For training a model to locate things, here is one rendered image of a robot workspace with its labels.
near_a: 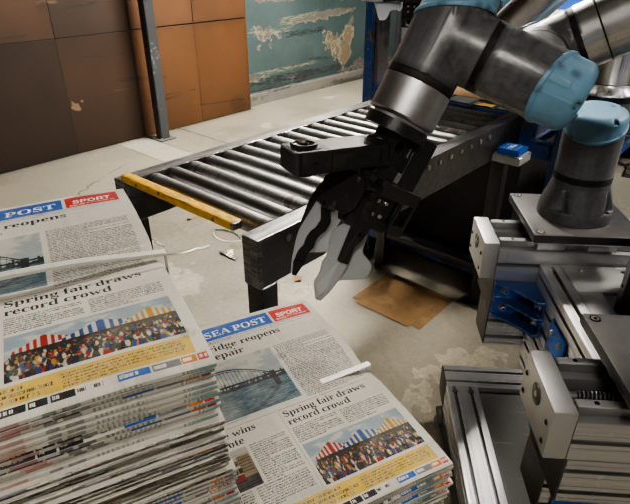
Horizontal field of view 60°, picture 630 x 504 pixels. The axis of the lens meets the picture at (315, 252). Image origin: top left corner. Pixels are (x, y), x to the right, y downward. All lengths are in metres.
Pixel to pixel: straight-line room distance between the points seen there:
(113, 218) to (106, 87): 3.88
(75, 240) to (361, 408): 0.38
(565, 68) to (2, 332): 0.55
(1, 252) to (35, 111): 3.69
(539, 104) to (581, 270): 0.73
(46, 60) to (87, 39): 0.33
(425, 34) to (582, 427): 0.57
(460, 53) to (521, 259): 0.74
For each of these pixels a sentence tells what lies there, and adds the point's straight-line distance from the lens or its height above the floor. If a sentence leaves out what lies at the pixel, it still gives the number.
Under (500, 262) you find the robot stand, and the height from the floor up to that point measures 0.73.
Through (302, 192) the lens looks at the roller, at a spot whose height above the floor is 0.79.
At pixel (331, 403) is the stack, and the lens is 0.71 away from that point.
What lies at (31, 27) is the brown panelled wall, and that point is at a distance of 4.26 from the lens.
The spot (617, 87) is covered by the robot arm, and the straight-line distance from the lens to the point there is 1.35.
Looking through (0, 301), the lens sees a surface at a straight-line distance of 0.55.
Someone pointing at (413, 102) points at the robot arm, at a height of 1.19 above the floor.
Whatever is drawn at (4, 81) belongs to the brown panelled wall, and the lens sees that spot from 4.21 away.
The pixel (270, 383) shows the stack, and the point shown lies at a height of 0.83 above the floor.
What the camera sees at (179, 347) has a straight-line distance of 0.43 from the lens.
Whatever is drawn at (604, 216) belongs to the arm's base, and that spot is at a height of 0.84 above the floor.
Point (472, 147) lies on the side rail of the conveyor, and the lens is 1.85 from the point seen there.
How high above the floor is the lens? 1.32
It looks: 29 degrees down
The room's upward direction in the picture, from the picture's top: straight up
